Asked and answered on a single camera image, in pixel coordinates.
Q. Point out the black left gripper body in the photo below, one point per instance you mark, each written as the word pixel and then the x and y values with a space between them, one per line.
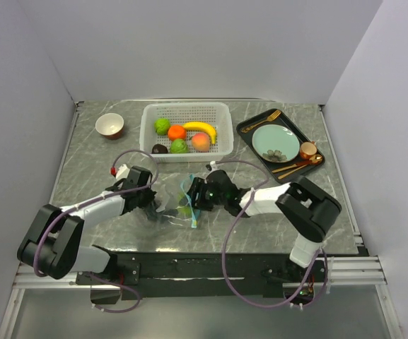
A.
pixel 146 196

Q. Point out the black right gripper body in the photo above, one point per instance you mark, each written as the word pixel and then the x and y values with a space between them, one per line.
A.
pixel 207 198

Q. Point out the fake dark purple fruit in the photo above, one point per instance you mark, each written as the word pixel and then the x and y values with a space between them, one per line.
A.
pixel 159 149

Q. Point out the fake green leafy vegetable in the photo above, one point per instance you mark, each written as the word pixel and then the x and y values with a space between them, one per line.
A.
pixel 184 212

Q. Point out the clear zip top bag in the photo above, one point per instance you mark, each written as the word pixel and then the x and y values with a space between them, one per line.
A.
pixel 171 194

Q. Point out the fake black grapes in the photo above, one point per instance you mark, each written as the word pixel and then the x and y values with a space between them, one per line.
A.
pixel 153 215

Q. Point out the fake green round vegetable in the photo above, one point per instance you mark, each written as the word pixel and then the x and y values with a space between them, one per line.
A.
pixel 179 146

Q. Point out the fake red apple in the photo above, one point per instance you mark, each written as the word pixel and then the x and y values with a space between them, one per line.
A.
pixel 201 142

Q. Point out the fake green cabbage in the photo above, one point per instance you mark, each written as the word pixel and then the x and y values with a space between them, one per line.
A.
pixel 162 126

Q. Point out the fake orange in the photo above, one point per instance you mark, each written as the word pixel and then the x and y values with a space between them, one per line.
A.
pixel 177 132

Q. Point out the fake yellow banana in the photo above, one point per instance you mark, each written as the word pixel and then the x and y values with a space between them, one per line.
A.
pixel 202 127

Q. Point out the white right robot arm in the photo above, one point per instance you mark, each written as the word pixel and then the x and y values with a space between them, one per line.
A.
pixel 310 209

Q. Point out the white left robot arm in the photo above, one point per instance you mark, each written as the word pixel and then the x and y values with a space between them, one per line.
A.
pixel 52 244

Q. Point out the red and white bowl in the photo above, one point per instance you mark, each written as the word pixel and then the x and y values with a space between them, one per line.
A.
pixel 110 126

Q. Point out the teal floral plate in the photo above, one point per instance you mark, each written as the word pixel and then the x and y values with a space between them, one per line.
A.
pixel 275 143

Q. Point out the white perforated plastic basket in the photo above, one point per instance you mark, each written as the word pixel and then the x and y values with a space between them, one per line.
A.
pixel 215 114

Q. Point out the black rectangular tray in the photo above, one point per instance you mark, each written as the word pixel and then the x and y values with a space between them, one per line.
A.
pixel 282 120

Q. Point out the gold chopstick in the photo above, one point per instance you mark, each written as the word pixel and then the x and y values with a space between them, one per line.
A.
pixel 298 164
pixel 292 171

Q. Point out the gold fork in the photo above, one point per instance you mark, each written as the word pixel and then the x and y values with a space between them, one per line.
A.
pixel 274 115

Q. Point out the copper cup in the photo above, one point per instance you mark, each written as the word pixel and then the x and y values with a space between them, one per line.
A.
pixel 307 150

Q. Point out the gold spoon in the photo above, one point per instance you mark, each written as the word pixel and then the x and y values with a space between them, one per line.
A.
pixel 312 160

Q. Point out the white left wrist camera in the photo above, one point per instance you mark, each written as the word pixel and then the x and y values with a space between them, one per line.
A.
pixel 120 172

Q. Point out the black mounting base rail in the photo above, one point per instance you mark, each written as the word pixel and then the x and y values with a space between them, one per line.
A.
pixel 155 275

